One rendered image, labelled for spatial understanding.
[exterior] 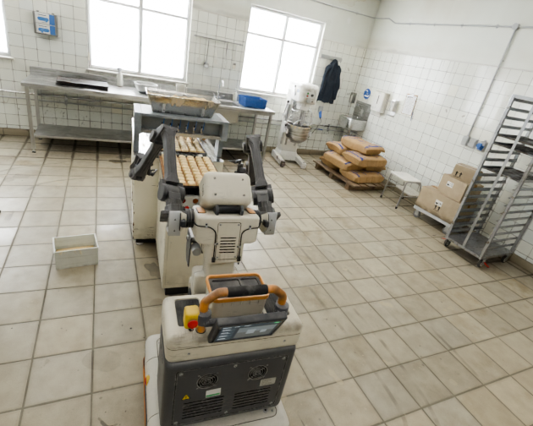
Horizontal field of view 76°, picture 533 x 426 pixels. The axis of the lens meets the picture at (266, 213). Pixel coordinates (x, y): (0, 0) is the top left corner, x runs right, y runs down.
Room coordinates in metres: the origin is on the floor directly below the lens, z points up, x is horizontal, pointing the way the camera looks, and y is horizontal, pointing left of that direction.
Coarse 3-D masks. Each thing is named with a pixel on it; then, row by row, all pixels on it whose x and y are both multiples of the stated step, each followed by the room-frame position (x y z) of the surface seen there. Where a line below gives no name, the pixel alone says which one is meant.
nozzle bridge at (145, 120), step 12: (144, 108) 2.67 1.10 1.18; (144, 120) 2.60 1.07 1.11; (156, 120) 2.63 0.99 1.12; (168, 120) 2.67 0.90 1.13; (192, 120) 2.67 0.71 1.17; (204, 120) 2.71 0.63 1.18; (216, 120) 2.77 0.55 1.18; (144, 132) 2.55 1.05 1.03; (180, 132) 2.69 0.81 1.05; (192, 132) 2.76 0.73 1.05; (204, 132) 2.80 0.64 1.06; (216, 132) 2.84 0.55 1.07; (216, 144) 2.95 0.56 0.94
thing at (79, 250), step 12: (60, 240) 2.21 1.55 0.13; (72, 240) 2.25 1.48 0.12; (84, 240) 2.30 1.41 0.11; (96, 240) 2.26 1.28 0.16; (60, 252) 2.03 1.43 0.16; (72, 252) 2.08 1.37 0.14; (84, 252) 2.12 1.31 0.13; (96, 252) 2.17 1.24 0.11; (60, 264) 2.03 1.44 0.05; (72, 264) 2.07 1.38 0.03; (84, 264) 2.12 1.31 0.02; (96, 264) 2.17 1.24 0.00
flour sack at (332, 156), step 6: (330, 150) 5.93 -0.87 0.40; (324, 156) 5.85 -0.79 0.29; (330, 156) 5.72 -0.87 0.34; (336, 156) 5.66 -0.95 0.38; (342, 156) 5.73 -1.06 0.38; (330, 162) 5.69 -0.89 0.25; (336, 162) 5.57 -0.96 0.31; (342, 162) 5.46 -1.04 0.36; (348, 162) 5.44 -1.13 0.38; (342, 168) 5.42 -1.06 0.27; (348, 168) 5.38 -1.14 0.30; (354, 168) 5.47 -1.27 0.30; (360, 168) 5.55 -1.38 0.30
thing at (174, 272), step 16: (160, 176) 2.43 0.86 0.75; (192, 192) 2.05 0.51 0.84; (160, 208) 2.31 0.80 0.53; (160, 224) 2.25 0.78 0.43; (160, 240) 2.19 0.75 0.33; (176, 240) 1.98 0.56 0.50; (160, 256) 2.14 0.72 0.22; (176, 256) 1.98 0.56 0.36; (192, 256) 2.03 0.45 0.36; (160, 272) 2.10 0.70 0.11; (176, 272) 1.98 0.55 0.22; (176, 288) 2.02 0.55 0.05
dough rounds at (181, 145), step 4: (180, 136) 3.02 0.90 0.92; (176, 140) 2.86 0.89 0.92; (180, 140) 2.89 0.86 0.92; (188, 140) 2.94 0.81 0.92; (196, 140) 2.99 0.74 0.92; (176, 144) 2.76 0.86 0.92; (180, 144) 2.81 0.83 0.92; (184, 144) 2.82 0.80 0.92; (188, 144) 2.84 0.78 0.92; (192, 144) 2.86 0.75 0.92; (196, 144) 2.88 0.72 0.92; (176, 148) 2.65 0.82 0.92; (180, 148) 2.74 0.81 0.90; (184, 148) 2.70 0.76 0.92; (188, 148) 2.78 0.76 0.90; (192, 148) 2.74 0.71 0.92; (196, 148) 2.77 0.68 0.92; (200, 148) 2.78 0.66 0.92; (200, 152) 2.70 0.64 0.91; (204, 152) 2.75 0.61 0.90
